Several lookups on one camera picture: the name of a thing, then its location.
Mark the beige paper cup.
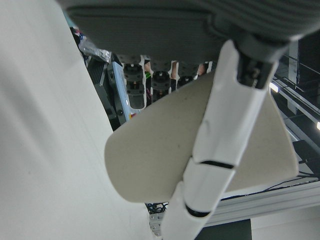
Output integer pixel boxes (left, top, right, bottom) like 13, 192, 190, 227
103, 71, 300, 205

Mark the dark ribbed metal box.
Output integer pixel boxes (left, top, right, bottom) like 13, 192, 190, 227
86, 58, 111, 87

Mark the white table cover cloth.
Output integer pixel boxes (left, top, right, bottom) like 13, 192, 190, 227
0, 0, 161, 240

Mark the white grey left robot hand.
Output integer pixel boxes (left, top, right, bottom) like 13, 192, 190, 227
59, 0, 320, 240

